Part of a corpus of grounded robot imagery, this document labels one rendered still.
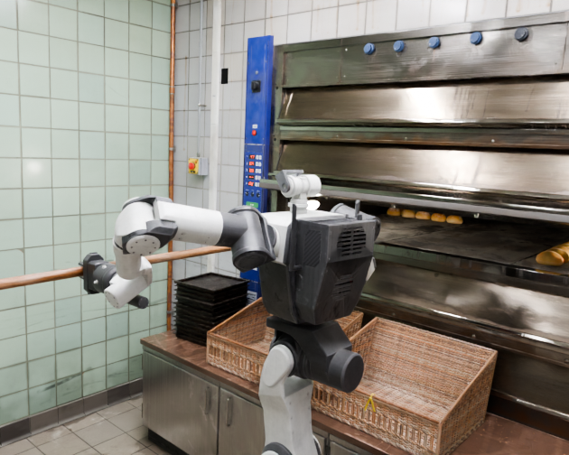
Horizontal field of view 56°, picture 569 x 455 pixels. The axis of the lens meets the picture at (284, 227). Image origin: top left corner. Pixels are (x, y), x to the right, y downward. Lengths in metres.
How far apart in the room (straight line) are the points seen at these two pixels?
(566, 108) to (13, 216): 2.50
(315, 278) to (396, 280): 1.04
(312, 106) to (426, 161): 0.66
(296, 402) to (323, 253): 0.53
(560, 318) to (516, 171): 0.56
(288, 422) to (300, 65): 1.73
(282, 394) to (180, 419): 1.21
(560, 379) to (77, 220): 2.43
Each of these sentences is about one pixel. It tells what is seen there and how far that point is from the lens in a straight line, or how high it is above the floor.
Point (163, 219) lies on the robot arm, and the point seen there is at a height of 1.41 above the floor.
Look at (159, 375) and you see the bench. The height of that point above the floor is 0.43.
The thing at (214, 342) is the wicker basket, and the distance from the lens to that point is 2.50.
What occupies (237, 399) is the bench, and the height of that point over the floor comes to 0.51.
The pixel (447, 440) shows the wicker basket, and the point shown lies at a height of 0.64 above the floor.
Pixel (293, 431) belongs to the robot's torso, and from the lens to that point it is 1.72.
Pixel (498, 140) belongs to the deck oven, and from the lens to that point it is 2.20.
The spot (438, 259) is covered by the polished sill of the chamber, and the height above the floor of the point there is 1.16.
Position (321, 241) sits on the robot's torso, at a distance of 1.39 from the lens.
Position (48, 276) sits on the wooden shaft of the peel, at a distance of 1.66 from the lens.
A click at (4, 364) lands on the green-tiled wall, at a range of 3.15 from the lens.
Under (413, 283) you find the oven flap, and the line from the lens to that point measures 2.39.
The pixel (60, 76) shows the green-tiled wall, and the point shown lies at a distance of 3.08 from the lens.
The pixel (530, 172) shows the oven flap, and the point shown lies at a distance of 2.16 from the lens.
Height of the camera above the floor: 1.59
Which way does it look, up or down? 9 degrees down
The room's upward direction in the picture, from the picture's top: 3 degrees clockwise
